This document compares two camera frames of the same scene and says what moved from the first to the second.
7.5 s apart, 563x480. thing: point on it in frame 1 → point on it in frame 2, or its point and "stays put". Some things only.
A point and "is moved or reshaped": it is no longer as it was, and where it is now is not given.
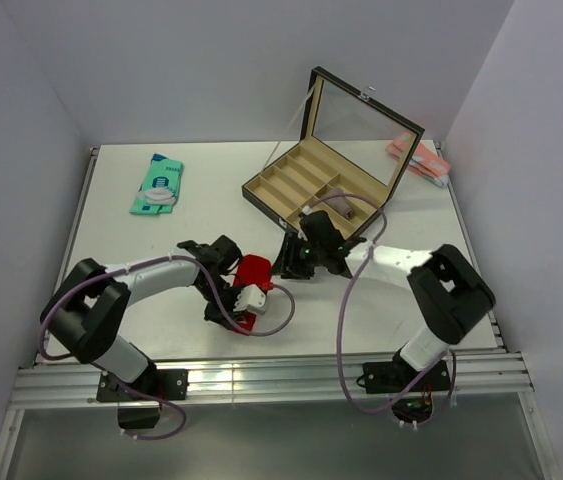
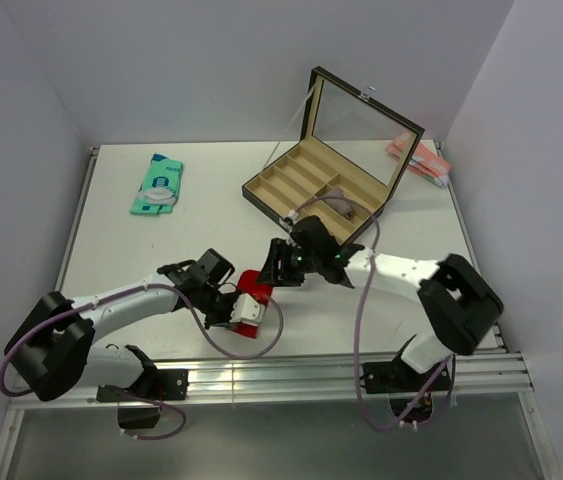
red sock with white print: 253,269 is moved or reshaped
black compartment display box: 352,152 stays put
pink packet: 425,162 stays put
